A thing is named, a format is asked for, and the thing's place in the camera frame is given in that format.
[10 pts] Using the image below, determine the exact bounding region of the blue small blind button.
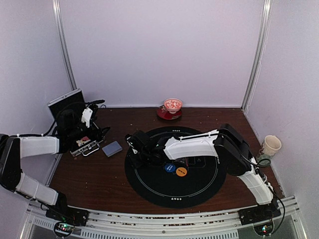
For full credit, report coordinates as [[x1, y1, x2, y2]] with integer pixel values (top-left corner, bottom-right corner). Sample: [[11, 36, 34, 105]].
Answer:
[[164, 163, 176, 173]]

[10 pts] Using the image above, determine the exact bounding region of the orange big blind button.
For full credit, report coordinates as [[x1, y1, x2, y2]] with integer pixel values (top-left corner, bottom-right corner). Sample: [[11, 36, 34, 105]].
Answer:
[[175, 167, 187, 177]]

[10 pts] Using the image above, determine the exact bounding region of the red black triangle marker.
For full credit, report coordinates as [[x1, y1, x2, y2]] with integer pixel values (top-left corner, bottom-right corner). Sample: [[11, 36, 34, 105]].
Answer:
[[174, 158, 188, 166]]

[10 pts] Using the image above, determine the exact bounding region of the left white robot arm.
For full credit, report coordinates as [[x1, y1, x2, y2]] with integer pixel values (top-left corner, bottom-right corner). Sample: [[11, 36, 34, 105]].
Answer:
[[0, 100, 109, 221]]

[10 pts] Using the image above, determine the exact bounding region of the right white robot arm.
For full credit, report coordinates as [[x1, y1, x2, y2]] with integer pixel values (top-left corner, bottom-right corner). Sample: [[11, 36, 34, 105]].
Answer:
[[125, 124, 279, 220]]

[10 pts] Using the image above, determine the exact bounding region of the aluminium poker case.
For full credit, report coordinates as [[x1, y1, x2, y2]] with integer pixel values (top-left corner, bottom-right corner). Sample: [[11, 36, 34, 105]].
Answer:
[[45, 89, 103, 157]]

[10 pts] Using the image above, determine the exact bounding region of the grey playing card deck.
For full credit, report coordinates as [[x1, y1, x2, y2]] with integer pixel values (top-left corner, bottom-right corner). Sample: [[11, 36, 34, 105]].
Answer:
[[102, 141, 123, 157]]

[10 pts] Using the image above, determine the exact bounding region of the dark red saucer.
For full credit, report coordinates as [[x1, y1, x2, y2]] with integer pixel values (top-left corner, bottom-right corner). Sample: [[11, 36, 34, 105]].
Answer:
[[157, 105, 182, 120]]

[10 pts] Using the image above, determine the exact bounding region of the black round poker mat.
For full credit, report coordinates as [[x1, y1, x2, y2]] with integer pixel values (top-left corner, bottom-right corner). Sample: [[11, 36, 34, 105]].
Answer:
[[124, 125, 228, 209]]

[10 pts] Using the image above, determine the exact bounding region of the red white patterned bowl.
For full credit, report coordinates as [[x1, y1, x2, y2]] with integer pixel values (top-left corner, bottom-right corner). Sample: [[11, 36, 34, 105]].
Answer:
[[163, 98, 183, 114]]

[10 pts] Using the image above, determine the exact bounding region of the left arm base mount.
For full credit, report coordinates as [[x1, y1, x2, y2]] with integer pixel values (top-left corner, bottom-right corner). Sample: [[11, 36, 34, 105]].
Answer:
[[43, 206, 89, 239]]

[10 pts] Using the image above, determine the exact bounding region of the front aluminium rail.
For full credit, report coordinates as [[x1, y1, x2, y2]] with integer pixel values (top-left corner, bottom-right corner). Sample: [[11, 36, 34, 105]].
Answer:
[[18, 208, 309, 239]]

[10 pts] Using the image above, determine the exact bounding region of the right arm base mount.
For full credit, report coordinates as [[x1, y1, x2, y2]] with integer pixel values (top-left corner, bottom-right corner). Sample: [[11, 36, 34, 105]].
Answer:
[[238, 207, 281, 237]]

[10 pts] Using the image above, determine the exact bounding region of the right aluminium frame post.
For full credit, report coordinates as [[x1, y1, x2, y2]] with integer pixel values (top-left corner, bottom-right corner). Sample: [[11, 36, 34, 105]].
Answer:
[[241, 0, 273, 112]]

